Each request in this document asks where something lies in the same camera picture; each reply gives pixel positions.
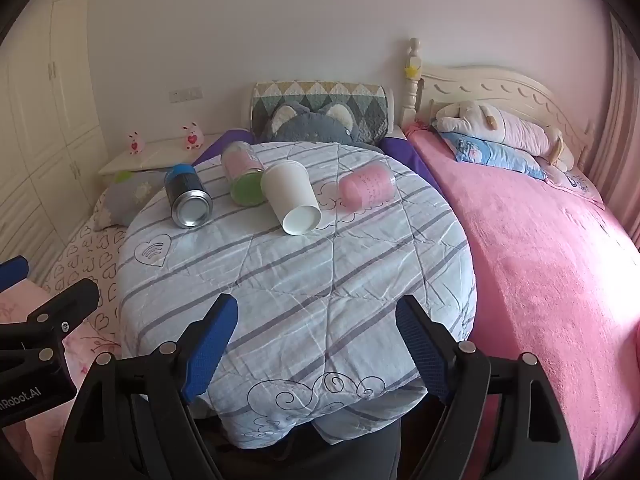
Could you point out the striped grey quilt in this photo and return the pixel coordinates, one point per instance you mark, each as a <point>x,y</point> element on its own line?
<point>300,285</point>

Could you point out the white printed pillow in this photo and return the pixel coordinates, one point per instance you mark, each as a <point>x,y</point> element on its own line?
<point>575,181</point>

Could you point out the white plush toy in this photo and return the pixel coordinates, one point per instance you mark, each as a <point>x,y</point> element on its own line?
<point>505,127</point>

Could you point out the cream wooden headboard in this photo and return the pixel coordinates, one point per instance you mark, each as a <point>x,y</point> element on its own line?
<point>500,87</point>

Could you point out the patchwork bolster pillow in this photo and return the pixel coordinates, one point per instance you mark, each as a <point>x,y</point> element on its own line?
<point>372,105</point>

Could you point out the pink and green plastic cup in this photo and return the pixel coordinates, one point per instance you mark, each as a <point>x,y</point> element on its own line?
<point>245,187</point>

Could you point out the cream wardrobe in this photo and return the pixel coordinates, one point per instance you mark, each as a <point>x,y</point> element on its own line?
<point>40,135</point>

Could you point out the dark cloth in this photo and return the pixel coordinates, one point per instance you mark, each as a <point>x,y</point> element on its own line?
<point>350,452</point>

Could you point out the yellow flower ornament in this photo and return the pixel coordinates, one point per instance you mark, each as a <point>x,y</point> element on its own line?
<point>412,70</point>

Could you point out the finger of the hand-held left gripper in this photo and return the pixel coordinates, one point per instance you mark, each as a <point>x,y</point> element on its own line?
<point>12,272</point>
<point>70,302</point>

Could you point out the grey plush animal pillow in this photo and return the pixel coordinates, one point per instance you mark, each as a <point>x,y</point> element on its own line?
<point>305,127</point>

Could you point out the pink fleece blanket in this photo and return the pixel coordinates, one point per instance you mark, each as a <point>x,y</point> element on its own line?
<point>525,260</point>

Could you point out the grey flower cushion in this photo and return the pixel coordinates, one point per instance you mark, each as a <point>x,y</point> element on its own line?
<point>132,194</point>

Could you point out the pink floral cloth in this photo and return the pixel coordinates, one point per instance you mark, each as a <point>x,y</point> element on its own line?
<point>82,362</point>

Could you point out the wall socket panel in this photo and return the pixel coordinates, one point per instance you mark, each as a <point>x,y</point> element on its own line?
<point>185,94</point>

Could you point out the pink rabbit figurine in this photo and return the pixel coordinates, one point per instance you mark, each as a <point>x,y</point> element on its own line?
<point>192,136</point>
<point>135,144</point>

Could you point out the blue printed pillow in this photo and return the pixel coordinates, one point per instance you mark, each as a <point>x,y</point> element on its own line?
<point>490,154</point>

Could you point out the pink curtain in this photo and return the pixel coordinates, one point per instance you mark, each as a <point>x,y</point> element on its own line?
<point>622,135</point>

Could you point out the cream nightstand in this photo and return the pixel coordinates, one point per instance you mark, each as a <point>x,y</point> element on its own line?
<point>160,152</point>

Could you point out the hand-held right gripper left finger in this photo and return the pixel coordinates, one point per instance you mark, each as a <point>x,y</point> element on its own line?
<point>207,355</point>

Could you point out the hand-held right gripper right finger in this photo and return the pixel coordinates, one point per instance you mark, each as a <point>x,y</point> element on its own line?
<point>425,357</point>

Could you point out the heart print sheet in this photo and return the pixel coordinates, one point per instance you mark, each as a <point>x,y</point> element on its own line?
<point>90,255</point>

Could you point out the white cup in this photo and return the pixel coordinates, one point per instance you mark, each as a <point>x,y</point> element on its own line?
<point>287,195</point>

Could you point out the blue and black metal can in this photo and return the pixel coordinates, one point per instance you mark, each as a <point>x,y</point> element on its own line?
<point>187,195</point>

